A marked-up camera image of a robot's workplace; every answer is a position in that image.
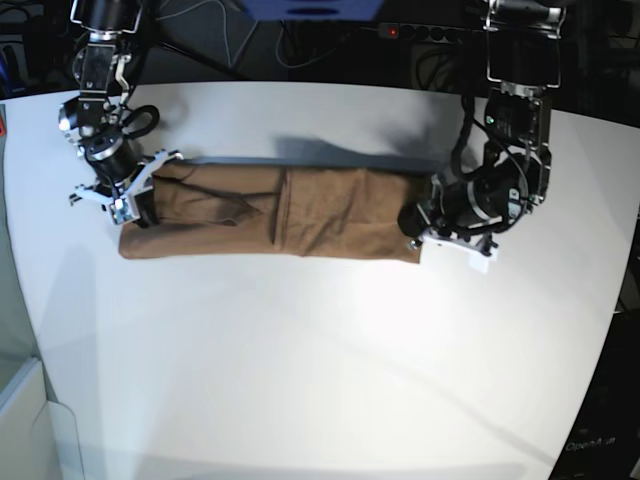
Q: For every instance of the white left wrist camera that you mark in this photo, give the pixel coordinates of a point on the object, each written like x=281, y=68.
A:
x=480, y=262

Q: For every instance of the white cabinet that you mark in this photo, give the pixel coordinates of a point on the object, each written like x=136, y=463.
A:
x=39, y=438

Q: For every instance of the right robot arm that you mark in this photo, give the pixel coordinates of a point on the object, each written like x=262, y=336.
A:
x=98, y=122

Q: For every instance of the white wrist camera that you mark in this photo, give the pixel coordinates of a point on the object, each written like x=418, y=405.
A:
x=480, y=262
x=123, y=210

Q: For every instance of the black power strip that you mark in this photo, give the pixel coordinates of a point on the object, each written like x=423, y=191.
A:
x=423, y=33

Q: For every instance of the blue box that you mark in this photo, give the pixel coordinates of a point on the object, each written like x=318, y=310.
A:
x=312, y=10

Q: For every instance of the brown T-shirt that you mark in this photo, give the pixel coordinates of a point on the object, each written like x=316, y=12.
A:
x=206, y=209

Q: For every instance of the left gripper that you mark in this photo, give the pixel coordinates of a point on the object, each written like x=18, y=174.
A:
x=451, y=215

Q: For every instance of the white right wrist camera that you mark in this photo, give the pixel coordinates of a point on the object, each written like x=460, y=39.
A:
x=123, y=210

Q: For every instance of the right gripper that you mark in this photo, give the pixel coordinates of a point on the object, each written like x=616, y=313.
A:
x=137, y=184

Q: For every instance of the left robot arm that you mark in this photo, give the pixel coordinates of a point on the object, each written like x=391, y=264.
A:
x=501, y=164

